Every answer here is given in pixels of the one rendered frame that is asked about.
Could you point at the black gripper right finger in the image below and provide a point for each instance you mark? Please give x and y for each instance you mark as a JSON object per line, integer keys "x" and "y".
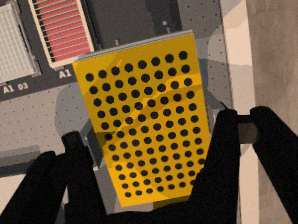
{"x": 214, "y": 195}

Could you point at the red trough reservoir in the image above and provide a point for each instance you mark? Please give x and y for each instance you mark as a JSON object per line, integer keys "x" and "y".
{"x": 63, "y": 9}

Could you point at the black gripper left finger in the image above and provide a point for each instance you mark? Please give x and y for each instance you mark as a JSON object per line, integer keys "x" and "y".
{"x": 39, "y": 195}

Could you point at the white well plate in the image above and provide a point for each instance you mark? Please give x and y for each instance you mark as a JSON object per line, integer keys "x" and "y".
{"x": 16, "y": 58}

